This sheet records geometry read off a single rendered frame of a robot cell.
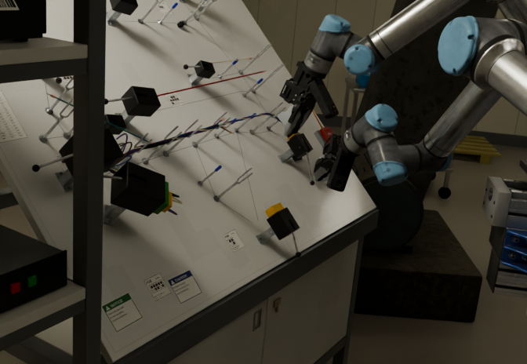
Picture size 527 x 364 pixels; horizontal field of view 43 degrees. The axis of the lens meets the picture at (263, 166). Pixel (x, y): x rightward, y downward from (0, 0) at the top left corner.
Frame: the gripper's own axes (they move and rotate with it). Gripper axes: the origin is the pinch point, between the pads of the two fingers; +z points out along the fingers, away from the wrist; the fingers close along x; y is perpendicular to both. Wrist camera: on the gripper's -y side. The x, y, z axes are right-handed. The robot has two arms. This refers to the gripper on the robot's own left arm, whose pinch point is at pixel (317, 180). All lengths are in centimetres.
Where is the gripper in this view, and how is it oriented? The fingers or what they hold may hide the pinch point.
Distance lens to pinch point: 193.6
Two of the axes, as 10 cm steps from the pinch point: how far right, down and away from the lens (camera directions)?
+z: -4.2, 4.3, 8.0
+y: 1.7, -8.3, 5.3
